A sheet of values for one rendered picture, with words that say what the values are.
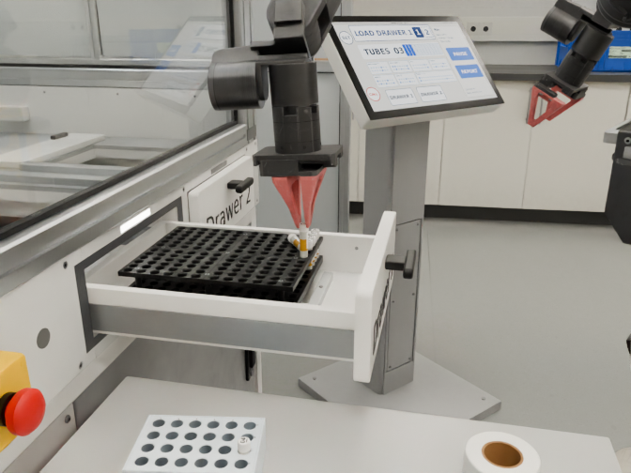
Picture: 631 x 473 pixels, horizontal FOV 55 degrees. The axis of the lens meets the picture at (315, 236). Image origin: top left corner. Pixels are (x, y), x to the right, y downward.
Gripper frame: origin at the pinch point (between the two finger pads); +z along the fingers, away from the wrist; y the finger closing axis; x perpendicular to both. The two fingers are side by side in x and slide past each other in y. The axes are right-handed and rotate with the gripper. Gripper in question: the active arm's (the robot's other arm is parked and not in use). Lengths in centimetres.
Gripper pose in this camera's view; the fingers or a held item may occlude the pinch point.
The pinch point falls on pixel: (302, 221)
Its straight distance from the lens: 77.2
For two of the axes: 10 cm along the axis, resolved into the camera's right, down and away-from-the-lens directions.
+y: 9.8, 0.1, -2.1
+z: 0.6, 9.5, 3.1
